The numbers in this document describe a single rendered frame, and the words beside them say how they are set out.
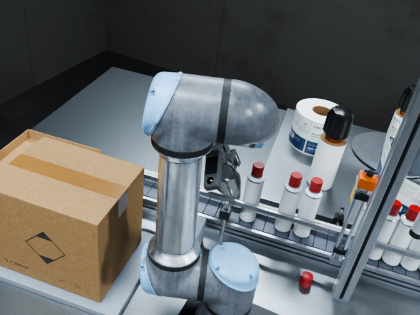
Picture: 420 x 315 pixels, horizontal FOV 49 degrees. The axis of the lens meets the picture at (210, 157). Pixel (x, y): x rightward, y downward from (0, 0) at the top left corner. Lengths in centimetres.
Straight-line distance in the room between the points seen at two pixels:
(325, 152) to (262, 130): 76
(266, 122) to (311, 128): 95
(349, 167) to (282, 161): 26
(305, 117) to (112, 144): 73
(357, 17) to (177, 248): 293
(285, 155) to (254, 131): 98
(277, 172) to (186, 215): 78
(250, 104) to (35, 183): 59
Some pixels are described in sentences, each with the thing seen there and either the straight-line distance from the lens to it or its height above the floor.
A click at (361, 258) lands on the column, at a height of 101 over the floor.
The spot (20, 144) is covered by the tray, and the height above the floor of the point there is 83.
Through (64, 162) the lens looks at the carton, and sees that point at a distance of 121.
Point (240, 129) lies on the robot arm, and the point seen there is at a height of 144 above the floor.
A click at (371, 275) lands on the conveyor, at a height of 84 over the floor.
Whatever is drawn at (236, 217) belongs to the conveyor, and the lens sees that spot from 144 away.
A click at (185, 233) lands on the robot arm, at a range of 96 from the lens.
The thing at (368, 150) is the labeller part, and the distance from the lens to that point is 192.
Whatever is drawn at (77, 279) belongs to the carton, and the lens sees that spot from 121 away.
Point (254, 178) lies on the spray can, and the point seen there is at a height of 105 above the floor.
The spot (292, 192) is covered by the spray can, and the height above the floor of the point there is 104.
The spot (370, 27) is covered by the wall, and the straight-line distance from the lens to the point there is 369.
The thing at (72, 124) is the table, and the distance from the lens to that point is 192.
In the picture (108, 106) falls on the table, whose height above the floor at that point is 83.
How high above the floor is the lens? 184
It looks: 35 degrees down
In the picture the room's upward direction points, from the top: 8 degrees clockwise
